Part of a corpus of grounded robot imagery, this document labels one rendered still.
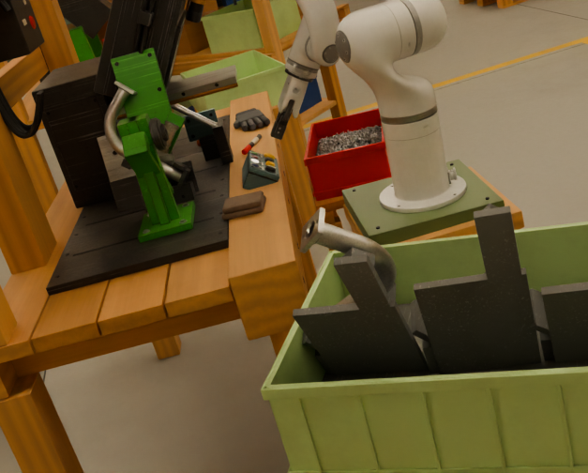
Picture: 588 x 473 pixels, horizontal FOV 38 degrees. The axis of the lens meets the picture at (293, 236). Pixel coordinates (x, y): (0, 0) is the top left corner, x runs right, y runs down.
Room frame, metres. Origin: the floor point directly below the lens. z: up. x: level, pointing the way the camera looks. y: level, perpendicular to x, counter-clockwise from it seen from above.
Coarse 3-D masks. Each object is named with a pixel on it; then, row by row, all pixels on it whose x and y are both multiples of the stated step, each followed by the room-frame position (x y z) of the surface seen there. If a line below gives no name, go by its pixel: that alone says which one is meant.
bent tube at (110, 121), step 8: (120, 88) 2.15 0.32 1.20; (128, 88) 2.14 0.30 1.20; (120, 96) 2.14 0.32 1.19; (112, 104) 2.14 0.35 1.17; (120, 104) 2.14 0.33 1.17; (112, 112) 2.13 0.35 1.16; (104, 120) 2.14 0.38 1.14; (112, 120) 2.13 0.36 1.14; (104, 128) 2.13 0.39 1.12; (112, 128) 2.13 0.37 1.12; (112, 136) 2.12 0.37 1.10; (112, 144) 2.12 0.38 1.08; (120, 144) 2.12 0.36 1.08; (120, 152) 2.11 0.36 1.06; (168, 168) 2.09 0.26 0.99; (168, 176) 2.09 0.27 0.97; (176, 176) 2.08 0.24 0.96
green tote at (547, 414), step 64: (448, 256) 1.30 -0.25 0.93; (576, 256) 1.22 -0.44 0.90; (320, 384) 0.97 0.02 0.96; (384, 384) 0.94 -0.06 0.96; (448, 384) 0.90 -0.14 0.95; (512, 384) 0.87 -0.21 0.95; (576, 384) 0.85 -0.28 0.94; (320, 448) 0.98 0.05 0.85; (384, 448) 0.95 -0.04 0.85; (448, 448) 0.92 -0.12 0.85; (512, 448) 0.88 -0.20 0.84; (576, 448) 0.85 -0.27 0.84
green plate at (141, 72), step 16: (112, 64) 2.20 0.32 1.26; (128, 64) 2.19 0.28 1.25; (144, 64) 2.19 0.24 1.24; (128, 80) 2.18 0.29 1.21; (144, 80) 2.18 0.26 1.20; (160, 80) 2.17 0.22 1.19; (128, 96) 2.17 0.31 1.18; (144, 96) 2.17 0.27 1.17; (160, 96) 2.17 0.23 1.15; (128, 112) 2.16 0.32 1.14; (144, 112) 2.16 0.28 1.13; (160, 112) 2.16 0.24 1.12
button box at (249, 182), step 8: (248, 152) 2.15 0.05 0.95; (256, 152) 2.15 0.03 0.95; (248, 160) 2.10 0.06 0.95; (264, 160) 2.09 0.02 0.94; (248, 168) 2.04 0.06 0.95; (256, 168) 2.01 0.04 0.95; (264, 168) 2.03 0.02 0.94; (248, 176) 2.01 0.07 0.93; (256, 176) 2.01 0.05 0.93; (264, 176) 2.01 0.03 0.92; (272, 176) 2.01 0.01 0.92; (248, 184) 2.01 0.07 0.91; (256, 184) 2.01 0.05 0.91; (264, 184) 2.01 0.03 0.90
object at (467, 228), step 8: (472, 168) 1.86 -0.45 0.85; (480, 176) 1.80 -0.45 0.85; (488, 184) 1.74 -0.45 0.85; (496, 192) 1.68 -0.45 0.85; (504, 200) 1.63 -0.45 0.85; (344, 208) 1.85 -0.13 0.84; (512, 208) 1.58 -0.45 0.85; (512, 216) 1.56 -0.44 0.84; (520, 216) 1.56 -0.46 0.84; (352, 224) 1.78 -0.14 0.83; (464, 224) 1.57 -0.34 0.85; (472, 224) 1.56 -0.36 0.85; (520, 224) 1.56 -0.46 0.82; (360, 232) 1.68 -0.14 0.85; (440, 232) 1.57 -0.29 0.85; (448, 232) 1.56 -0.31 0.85; (456, 232) 1.56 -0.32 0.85; (464, 232) 1.56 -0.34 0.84; (472, 232) 1.56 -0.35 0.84; (408, 240) 1.57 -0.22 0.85; (416, 240) 1.56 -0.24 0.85
